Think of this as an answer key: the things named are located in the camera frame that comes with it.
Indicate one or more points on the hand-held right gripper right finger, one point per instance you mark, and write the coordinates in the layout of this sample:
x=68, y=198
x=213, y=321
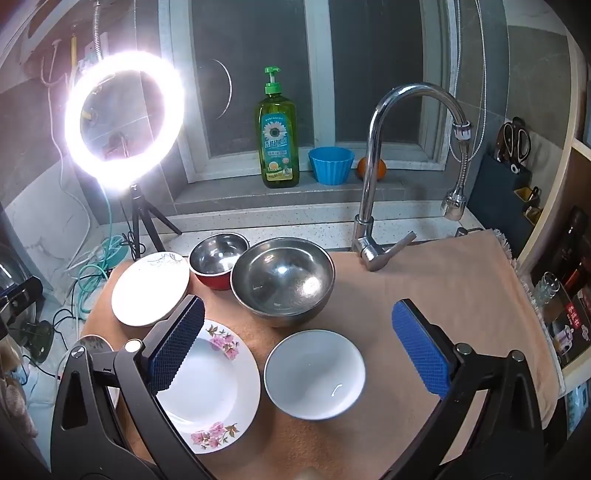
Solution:
x=420, y=350

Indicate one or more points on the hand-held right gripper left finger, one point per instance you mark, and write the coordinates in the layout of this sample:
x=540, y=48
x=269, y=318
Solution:
x=178, y=341

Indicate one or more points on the pink flower print plate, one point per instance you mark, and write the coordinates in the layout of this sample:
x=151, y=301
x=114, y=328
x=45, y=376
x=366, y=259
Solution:
x=217, y=397

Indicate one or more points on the red bowl steel interior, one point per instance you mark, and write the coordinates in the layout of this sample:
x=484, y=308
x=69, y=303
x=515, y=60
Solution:
x=214, y=258

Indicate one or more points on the pale blue ceramic bowl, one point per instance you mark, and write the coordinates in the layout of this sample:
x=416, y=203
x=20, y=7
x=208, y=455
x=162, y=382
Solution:
x=314, y=374

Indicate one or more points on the large stainless steel bowl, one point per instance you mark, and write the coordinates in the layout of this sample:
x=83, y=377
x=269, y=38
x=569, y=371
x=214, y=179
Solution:
x=281, y=277

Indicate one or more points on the dark green plastic object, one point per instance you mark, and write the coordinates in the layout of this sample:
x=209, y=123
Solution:
x=39, y=339

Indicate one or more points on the peach towel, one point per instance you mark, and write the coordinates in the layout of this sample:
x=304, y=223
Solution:
x=415, y=277

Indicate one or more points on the black tripod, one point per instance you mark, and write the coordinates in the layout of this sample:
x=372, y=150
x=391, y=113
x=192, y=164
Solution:
x=137, y=217

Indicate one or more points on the chrome faucet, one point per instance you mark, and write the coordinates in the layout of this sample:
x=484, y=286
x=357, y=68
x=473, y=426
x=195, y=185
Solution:
x=364, y=230

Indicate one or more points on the clear drinking glass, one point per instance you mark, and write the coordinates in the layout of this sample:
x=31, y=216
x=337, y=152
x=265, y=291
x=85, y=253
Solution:
x=547, y=290

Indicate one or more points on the red and black printed box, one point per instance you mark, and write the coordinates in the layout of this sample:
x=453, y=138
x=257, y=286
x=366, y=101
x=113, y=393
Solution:
x=572, y=277

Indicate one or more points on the dark knife holder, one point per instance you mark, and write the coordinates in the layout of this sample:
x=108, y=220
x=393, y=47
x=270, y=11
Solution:
x=498, y=198

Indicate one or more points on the orange fruit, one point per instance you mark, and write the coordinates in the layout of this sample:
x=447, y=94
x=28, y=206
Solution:
x=361, y=168

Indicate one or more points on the blue ribbed cup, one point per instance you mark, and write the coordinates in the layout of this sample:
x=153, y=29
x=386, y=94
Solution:
x=330, y=168

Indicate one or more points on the wooden shelf unit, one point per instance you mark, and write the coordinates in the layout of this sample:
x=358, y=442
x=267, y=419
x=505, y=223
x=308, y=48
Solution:
x=554, y=184

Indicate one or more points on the green dish soap bottle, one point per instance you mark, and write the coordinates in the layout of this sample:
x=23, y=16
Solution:
x=277, y=147

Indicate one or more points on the black scissors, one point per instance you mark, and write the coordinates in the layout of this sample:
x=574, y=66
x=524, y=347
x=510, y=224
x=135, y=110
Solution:
x=519, y=138

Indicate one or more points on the white window frame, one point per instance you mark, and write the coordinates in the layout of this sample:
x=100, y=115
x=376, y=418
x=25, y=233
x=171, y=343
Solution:
x=318, y=69

